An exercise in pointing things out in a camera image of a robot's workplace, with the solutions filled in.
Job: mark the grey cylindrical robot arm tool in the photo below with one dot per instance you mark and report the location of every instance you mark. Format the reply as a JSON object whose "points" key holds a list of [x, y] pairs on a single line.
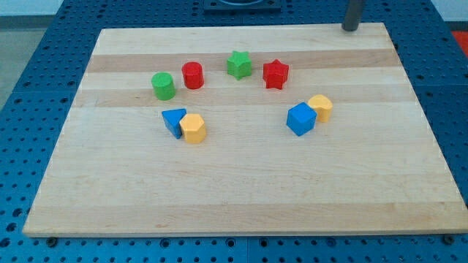
{"points": [[353, 15]]}

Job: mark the green star block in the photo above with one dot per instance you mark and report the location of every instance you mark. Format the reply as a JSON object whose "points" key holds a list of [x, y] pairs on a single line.
{"points": [[239, 65]]}

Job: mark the red star block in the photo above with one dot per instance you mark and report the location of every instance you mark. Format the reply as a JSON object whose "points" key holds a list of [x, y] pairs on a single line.
{"points": [[275, 74]]}

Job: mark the yellow hexagon block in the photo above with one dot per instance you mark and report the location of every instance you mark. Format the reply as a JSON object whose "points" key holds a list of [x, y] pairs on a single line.
{"points": [[193, 128]]}

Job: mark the blue triangle block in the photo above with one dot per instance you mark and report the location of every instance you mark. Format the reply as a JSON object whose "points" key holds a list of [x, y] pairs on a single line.
{"points": [[172, 120]]}

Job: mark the blue cube block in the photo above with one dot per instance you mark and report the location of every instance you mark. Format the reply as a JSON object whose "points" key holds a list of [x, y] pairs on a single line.
{"points": [[301, 118]]}

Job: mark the red cylinder block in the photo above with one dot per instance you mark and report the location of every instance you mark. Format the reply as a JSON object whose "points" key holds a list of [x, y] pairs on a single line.
{"points": [[192, 72]]}

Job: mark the green cylinder block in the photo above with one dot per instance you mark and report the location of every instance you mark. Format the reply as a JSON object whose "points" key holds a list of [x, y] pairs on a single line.
{"points": [[163, 86]]}

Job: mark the yellow heart block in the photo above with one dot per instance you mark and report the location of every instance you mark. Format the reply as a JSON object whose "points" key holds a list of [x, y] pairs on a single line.
{"points": [[323, 107]]}

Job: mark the light wooden board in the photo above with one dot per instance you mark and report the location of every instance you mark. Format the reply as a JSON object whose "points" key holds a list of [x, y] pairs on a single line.
{"points": [[374, 169]]}

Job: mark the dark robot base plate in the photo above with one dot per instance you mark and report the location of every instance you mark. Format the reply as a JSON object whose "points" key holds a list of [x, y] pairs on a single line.
{"points": [[241, 5]]}

